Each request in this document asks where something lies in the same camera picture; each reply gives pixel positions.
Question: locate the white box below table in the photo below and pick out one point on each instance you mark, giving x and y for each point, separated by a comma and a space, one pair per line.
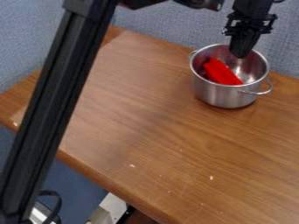
39, 215

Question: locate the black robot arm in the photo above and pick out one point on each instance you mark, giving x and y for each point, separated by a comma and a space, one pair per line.
254, 8

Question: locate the dark vertical bar at left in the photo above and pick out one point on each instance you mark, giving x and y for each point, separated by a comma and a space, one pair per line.
64, 73

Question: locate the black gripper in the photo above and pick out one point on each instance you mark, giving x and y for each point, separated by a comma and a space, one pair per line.
244, 29

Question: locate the white table bracket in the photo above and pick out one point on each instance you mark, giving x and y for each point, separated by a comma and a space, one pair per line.
110, 211

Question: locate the red star-shaped block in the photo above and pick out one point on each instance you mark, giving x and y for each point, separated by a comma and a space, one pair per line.
219, 73

